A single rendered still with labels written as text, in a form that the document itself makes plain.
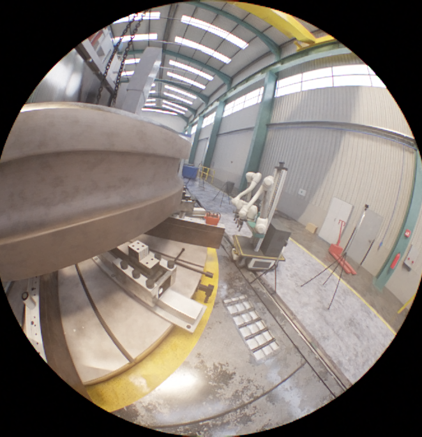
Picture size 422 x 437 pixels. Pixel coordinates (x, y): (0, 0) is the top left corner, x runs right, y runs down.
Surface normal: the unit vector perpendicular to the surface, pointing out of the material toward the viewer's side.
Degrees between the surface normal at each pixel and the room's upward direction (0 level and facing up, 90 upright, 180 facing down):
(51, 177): 90
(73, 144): 90
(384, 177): 90
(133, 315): 0
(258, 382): 0
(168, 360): 0
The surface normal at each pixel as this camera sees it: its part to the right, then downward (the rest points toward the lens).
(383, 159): -0.91, -0.07
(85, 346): 0.22, -0.90
